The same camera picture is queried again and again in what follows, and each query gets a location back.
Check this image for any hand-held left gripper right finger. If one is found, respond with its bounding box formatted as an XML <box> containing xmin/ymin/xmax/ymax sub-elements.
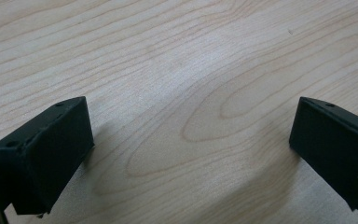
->
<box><xmin>288</xmin><ymin>96</ymin><xmax>358</xmax><ymax>213</ymax></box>

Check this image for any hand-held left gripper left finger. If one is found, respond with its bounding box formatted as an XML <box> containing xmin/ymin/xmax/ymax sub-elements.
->
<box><xmin>0</xmin><ymin>96</ymin><xmax>95</xmax><ymax>217</ymax></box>

